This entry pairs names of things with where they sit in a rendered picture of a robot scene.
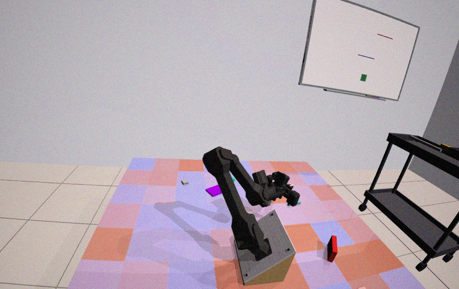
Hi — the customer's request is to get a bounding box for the purple flat rectangular block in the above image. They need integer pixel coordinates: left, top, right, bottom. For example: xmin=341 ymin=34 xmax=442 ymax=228
xmin=206 ymin=185 xmax=222 ymax=197

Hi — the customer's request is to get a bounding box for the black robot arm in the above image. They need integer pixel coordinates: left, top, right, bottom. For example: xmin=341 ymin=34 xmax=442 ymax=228
xmin=202 ymin=146 xmax=290 ymax=261

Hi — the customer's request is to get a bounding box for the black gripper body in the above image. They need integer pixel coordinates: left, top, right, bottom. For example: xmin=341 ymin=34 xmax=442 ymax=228
xmin=267 ymin=174 xmax=300 ymax=206

